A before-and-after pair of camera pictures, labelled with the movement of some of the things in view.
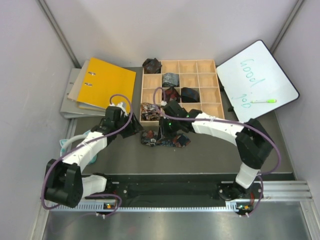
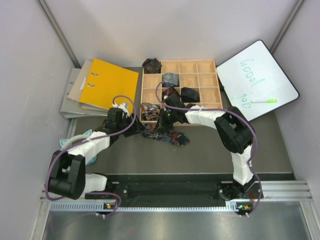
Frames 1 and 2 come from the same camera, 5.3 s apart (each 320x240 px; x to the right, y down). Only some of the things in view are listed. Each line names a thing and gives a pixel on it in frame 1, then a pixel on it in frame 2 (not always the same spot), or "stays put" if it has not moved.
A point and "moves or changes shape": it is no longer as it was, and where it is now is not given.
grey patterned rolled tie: (171, 79) stays put
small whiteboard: (254, 74) stays put
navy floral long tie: (150, 138) moves or changes shape
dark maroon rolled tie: (152, 66) stays put
